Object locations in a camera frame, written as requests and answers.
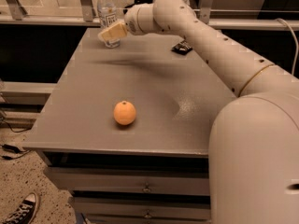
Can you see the metal railing frame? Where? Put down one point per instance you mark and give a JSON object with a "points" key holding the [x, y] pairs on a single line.
{"points": [[221, 14]]}

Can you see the orange fruit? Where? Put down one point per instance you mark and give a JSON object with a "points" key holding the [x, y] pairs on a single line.
{"points": [[124, 113]]}

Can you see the black snack wrapper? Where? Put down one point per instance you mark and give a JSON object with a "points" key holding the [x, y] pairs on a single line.
{"points": [[182, 48]]}

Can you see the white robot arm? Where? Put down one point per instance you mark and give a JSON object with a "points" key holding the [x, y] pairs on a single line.
{"points": [[253, 152]]}

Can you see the black canvas sneaker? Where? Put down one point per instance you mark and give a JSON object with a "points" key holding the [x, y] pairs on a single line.
{"points": [[25, 212]]}

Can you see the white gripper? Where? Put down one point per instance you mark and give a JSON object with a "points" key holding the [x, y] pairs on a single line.
{"points": [[133, 21]]}

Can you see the clear plastic water bottle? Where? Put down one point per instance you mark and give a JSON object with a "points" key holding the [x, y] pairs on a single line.
{"points": [[106, 10]]}

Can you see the grey drawer cabinet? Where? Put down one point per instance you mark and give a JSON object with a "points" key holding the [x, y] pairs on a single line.
{"points": [[126, 132]]}

